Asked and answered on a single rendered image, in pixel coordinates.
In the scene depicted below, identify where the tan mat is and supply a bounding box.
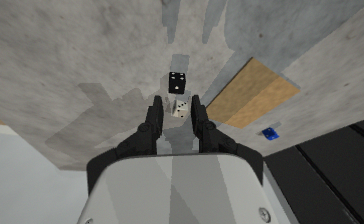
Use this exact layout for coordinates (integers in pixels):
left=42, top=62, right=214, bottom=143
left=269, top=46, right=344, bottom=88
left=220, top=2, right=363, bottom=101
left=206, top=57, right=300, bottom=129

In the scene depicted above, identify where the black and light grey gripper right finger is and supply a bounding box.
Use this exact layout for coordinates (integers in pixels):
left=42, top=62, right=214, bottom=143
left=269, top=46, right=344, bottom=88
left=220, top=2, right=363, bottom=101
left=191, top=95, right=264, bottom=188

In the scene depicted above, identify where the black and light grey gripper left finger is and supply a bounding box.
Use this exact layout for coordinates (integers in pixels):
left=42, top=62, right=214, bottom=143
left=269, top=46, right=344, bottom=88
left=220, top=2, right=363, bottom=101
left=86, top=95, right=164, bottom=197

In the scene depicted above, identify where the blue die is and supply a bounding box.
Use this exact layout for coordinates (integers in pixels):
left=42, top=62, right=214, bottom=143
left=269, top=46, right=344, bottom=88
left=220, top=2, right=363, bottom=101
left=262, top=128, right=279, bottom=140

